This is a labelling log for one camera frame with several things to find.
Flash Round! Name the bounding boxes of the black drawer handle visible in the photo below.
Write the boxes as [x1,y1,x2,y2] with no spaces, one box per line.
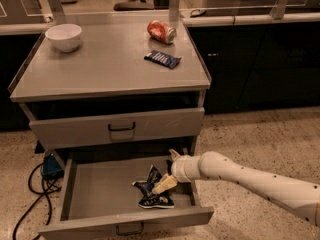
[108,122,136,132]
[116,222,144,236]

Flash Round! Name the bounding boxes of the grey top drawer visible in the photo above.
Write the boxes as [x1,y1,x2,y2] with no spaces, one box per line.
[30,108,204,149]

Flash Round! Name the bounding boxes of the black middle drawer handle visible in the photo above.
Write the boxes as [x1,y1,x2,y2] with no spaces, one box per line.
[116,222,144,236]

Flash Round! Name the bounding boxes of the blue candy bar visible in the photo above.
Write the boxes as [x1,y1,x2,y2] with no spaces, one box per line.
[144,50,180,69]

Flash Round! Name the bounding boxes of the red soda can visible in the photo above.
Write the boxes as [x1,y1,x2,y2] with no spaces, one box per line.
[147,20,177,44]

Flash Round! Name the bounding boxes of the black top drawer handle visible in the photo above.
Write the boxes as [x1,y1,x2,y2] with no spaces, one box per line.
[108,122,136,132]

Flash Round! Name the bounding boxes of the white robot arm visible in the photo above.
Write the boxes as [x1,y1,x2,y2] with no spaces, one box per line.
[152,149,320,227]

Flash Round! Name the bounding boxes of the grey drawer cabinet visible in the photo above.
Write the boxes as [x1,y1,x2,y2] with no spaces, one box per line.
[8,11,213,158]

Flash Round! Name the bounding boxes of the white ceramic bowl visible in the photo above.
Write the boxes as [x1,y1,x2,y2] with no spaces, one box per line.
[45,24,82,52]

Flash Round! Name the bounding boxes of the blue chip bag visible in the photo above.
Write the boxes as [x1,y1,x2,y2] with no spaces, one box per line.
[132,165,174,209]

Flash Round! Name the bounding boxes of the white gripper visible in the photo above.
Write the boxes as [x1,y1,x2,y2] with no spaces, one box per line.
[152,149,201,195]

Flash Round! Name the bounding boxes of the blue power box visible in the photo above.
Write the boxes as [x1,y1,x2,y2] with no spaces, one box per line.
[41,155,64,180]

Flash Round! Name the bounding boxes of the grey open middle drawer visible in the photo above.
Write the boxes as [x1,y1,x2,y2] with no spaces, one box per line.
[39,151,214,240]

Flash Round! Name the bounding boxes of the dark lower cabinets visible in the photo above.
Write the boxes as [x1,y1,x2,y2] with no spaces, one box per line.
[188,22,320,114]

